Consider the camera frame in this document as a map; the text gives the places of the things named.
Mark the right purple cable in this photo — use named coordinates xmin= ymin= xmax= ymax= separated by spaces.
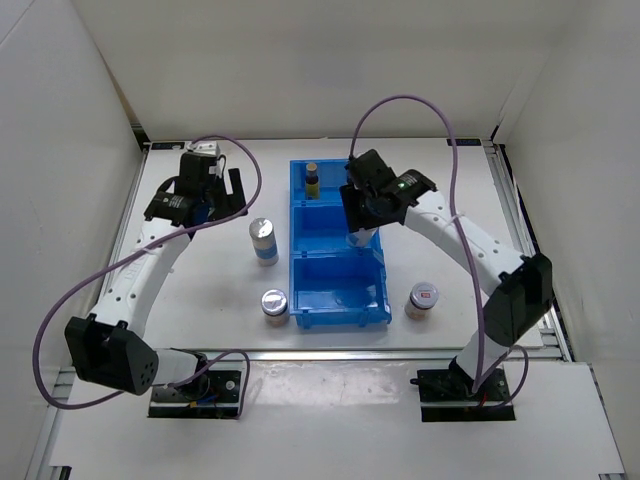
xmin=348 ymin=94 xmax=531 ymax=412

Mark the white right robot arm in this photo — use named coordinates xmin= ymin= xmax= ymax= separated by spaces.
xmin=340 ymin=150 xmax=553 ymax=400

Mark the blue-label silver-lid shaker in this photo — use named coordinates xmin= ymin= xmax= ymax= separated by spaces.
xmin=249 ymin=217 xmax=279 ymax=266
xmin=346 ymin=228 xmax=379 ymax=248

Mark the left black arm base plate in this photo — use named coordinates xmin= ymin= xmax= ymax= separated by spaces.
xmin=147 ymin=361 xmax=246 ymax=420

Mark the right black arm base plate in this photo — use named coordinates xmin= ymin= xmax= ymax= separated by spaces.
xmin=409 ymin=360 xmax=516 ymax=423

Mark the white-lid spice jar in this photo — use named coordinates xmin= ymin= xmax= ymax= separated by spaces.
xmin=404 ymin=282 xmax=439 ymax=320
xmin=261 ymin=289 xmax=290 ymax=327

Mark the left white-lid spice jar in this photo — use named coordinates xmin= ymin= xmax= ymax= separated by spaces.
xmin=261 ymin=289 xmax=290 ymax=327

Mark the blue three-compartment plastic bin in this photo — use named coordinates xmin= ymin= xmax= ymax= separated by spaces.
xmin=289 ymin=159 xmax=392 ymax=329

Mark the right white-lid spice jar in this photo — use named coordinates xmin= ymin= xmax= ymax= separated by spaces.
xmin=404 ymin=282 xmax=439 ymax=320

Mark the purple cable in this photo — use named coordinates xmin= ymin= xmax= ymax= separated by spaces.
xmin=32 ymin=134 xmax=264 ymax=420
xmin=348 ymin=94 xmax=531 ymax=412

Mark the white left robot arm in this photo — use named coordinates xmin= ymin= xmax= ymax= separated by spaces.
xmin=65 ymin=149 xmax=246 ymax=400

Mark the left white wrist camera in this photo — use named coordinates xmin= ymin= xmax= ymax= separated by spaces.
xmin=187 ymin=140 xmax=220 ymax=158

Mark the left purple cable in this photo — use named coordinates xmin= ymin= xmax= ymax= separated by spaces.
xmin=32 ymin=134 xmax=264 ymax=420

